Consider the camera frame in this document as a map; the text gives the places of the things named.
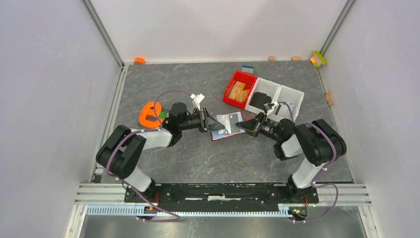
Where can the red plastic bin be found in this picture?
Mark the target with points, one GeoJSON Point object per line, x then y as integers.
{"type": "Point", "coordinates": [246, 78]}

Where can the blue white small block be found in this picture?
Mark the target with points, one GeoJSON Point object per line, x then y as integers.
{"type": "Point", "coordinates": [247, 69]}

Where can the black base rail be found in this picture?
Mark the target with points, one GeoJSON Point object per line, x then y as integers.
{"type": "Point", "coordinates": [170, 193]}

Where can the colourful toy brick stack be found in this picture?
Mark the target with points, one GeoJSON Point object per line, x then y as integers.
{"type": "Point", "coordinates": [317, 59]}

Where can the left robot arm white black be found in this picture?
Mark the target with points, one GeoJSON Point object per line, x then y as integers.
{"type": "Point", "coordinates": [121, 152]}

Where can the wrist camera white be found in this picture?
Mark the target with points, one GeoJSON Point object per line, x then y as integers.
{"type": "Point", "coordinates": [269, 108]}
{"type": "Point", "coordinates": [196, 100]}

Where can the grey credit card gold chip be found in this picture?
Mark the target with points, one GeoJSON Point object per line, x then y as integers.
{"type": "Point", "coordinates": [232, 119]}

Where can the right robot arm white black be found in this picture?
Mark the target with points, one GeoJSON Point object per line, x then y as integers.
{"type": "Point", "coordinates": [317, 141]}

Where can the wooden piece right edge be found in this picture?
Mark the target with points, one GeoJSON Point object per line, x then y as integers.
{"type": "Point", "coordinates": [328, 98]}

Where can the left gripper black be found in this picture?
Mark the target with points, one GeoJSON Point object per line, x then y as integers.
{"type": "Point", "coordinates": [204, 126]}

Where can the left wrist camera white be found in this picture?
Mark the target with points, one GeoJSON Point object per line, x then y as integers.
{"type": "Point", "coordinates": [196, 100]}

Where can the silver cards in white bin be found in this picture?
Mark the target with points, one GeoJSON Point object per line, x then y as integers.
{"type": "Point", "coordinates": [285, 109]}

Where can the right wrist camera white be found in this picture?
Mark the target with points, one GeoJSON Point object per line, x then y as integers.
{"type": "Point", "coordinates": [269, 108]}

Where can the red leather card holder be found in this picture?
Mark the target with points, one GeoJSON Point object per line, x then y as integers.
{"type": "Point", "coordinates": [222, 134]}

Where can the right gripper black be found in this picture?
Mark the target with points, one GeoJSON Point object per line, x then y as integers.
{"type": "Point", "coordinates": [251, 126]}

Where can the green toy brick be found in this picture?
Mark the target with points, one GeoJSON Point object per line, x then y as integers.
{"type": "Point", "coordinates": [163, 115]}

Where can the small orange cap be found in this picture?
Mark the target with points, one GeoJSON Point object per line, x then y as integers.
{"type": "Point", "coordinates": [139, 60]}

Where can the black cards in white bin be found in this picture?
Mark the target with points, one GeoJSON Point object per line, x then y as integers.
{"type": "Point", "coordinates": [259, 99]}

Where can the white divided plastic bin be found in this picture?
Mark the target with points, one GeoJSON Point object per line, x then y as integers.
{"type": "Point", "coordinates": [278, 93]}

